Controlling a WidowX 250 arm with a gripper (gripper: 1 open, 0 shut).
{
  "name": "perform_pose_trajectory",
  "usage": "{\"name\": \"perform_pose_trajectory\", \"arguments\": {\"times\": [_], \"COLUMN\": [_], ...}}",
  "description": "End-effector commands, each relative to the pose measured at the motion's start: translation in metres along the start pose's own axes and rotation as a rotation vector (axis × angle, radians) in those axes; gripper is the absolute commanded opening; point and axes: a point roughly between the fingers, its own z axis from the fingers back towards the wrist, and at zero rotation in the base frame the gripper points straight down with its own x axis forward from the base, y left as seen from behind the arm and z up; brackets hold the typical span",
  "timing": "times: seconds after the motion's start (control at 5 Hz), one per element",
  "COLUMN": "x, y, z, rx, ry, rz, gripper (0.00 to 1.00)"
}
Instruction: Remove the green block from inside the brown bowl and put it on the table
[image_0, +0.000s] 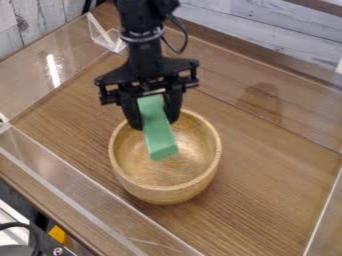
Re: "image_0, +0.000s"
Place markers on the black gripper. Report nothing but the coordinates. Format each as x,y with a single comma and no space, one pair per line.
148,73

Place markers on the green rectangular block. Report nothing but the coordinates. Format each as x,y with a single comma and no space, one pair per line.
157,129

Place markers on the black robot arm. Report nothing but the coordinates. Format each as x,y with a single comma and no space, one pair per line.
142,23

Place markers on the brown wooden bowl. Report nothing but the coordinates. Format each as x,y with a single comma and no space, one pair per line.
175,179

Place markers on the black device with yellow label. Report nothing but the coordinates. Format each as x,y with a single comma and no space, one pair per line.
48,239

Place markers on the clear acrylic corner bracket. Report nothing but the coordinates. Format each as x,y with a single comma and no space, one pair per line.
106,38

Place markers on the clear acrylic tray wall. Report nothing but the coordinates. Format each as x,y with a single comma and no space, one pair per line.
54,160

